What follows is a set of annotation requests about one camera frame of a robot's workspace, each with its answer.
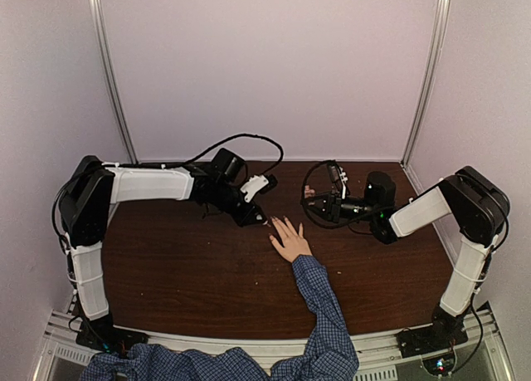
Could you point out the mannequin hand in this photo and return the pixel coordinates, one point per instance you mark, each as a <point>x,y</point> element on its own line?
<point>289,242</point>

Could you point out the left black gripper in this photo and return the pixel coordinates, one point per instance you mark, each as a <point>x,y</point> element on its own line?
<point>244,218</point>

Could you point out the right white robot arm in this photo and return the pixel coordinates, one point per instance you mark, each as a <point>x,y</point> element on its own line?
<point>478,208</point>

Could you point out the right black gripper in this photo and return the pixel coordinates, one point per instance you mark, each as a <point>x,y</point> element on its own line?
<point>332,214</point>

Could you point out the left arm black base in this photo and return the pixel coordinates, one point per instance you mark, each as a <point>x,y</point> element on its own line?
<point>117,341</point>

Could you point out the left aluminium frame post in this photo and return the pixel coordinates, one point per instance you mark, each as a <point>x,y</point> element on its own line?
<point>97,13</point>

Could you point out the pink nail polish bottle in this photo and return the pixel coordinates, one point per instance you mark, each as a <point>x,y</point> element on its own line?
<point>308,192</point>

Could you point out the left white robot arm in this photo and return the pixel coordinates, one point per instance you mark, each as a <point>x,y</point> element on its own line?
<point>86,204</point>

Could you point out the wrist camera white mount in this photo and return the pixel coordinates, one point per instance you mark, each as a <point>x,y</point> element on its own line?
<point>258,184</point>
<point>338,178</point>

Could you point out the right aluminium frame post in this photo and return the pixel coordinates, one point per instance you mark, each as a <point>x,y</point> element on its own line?
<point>438,35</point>

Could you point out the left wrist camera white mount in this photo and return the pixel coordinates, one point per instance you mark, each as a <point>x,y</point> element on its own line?
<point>258,184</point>

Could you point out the aluminium frame post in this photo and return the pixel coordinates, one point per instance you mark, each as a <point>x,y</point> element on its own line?
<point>438,35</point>
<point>97,13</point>

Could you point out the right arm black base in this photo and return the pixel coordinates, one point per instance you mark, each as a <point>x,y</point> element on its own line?
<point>424,340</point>

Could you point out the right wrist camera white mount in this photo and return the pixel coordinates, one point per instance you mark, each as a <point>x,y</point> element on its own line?
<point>338,178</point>

